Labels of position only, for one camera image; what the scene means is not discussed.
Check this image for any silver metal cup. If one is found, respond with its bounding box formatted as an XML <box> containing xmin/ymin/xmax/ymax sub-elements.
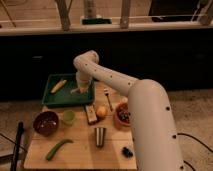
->
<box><xmin>94</xmin><ymin>127</ymin><xmax>106</xmax><ymax>148</ymax></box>

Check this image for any grey towel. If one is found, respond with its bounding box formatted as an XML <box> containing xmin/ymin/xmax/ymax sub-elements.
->
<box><xmin>70</xmin><ymin>88</ymin><xmax>80</xmax><ymax>94</ymax></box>

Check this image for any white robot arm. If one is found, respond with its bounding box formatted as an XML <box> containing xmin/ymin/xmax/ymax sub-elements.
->
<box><xmin>73</xmin><ymin>50</ymin><xmax>185</xmax><ymax>171</ymax></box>

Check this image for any green plastic tray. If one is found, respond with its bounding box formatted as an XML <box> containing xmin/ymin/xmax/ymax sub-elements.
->
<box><xmin>42</xmin><ymin>73</ymin><xmax>95</xmax><ymax>108</ymax></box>

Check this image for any yellow corn cob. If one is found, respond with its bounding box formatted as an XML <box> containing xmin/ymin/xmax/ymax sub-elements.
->
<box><xmin>51</xmin><ymin>80</ymin><xmax>67</xmax><ymax>94</ymax></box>

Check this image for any brown wooden block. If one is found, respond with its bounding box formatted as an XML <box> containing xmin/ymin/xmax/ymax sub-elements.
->
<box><xmin>85</xmin><ymin>105</ymin><xmax>98</xmax><ymax>124</ymax></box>

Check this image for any small green cup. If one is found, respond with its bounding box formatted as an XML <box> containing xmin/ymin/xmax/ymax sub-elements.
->
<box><xmin>62</xmin><ymin>110</ymin><xmax>75</xmax><ymax>126</ymax></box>

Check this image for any terracotta bowl with grapes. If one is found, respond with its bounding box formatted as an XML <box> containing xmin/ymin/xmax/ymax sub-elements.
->
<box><xmin>114</xmin><ymin>102</ymin><xmax>130</xmax><ymax>129</ymax></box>

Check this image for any dark red bowl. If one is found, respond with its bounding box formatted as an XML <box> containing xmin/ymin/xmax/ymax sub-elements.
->
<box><xmin>33</xmin><ymin>111</ymin><xmax>59</xmax><ymax>136</ymax></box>

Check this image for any green cucumber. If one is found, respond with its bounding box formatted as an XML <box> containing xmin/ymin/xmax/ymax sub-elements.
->
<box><xmin>45</xmin><ymin>139</ymin><xmax>73</xmax><ymax>161</ymax></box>

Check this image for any black pole stand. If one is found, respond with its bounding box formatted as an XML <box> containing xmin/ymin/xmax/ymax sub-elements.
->
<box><xmin>10</xmin><ymin>122</ymin><xmax>24</xmax><ymax>171</ymax></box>

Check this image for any green base white post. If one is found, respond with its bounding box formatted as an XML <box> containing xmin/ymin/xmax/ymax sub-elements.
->
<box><xmin>82</xmin><ymin>0</ymin><xmax>111</xmax><ymax>25</ymax></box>

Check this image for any black floor cable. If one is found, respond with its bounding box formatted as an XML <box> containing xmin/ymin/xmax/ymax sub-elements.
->
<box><xmin>177</xmin><ymin>132</ymin><xmax>213</xmax><ymax>171</ymax></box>

